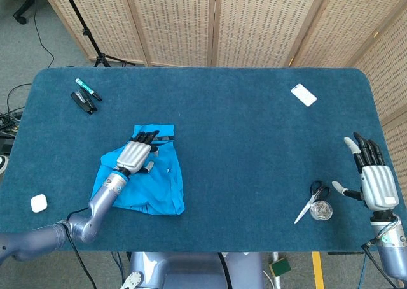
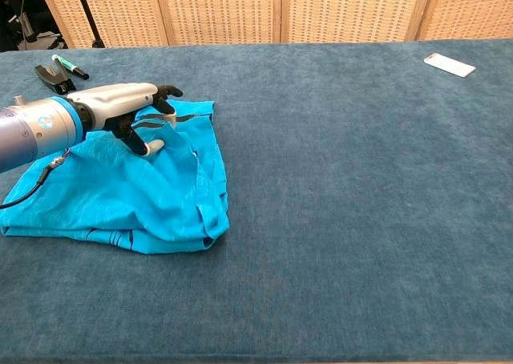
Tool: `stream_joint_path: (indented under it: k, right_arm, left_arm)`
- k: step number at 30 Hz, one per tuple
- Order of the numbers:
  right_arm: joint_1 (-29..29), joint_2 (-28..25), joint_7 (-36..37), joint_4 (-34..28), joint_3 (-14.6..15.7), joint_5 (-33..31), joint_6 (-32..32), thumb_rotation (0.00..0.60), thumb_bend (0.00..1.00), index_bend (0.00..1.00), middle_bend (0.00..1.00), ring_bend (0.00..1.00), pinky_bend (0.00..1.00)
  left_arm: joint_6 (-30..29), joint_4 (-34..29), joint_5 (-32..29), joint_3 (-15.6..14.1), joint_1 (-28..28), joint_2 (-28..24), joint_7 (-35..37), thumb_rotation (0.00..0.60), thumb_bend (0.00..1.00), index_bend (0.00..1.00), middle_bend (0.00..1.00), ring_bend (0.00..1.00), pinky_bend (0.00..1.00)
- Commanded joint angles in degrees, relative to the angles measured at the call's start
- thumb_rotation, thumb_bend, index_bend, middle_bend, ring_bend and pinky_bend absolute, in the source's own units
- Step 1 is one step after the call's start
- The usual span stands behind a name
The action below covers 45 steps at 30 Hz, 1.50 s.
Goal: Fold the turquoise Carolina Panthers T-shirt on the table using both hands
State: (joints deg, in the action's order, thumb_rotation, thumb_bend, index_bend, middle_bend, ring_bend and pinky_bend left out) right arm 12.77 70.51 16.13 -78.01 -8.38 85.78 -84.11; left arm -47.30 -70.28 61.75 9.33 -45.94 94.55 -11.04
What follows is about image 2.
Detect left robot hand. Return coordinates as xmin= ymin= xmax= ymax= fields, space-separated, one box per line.
xmin=66 ymin=82 xmax=184 ymax=156

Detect blue Carolina Panthers T-shirt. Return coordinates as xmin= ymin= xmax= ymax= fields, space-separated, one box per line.
xmin=0 ymin=98 xmax=230 ymax=255

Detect green marker pen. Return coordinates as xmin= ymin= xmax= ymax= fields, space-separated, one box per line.
xmin=50 ymin=54 xmax=90 ymax=80

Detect black stapler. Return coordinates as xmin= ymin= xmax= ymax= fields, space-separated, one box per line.
xmin=34 ymin=62 xmax=77 ymax=96

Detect black tripod stand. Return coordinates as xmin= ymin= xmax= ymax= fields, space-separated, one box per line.
xmin=71 ymin=0 xmax=106 ymax=49

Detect dark background equipment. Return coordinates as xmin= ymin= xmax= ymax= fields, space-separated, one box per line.
xmin=0 ymin=0 xmax=67 ymax=53

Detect wicker folding screen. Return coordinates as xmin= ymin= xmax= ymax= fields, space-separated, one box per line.
xmin=34 ymin=0 xmax=513 ymax=49

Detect blue fabric table cover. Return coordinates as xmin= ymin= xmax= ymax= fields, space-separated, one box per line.
xmin=0 ymin=38 xmax=513 ymax=364

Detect white smartphone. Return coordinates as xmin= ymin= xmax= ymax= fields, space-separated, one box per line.
xmin=423 ymin=52 xmax=477 ymax=78

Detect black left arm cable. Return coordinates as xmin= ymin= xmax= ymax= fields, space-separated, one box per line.
xmin=0 ymin=147 xmax=71 ymax=211

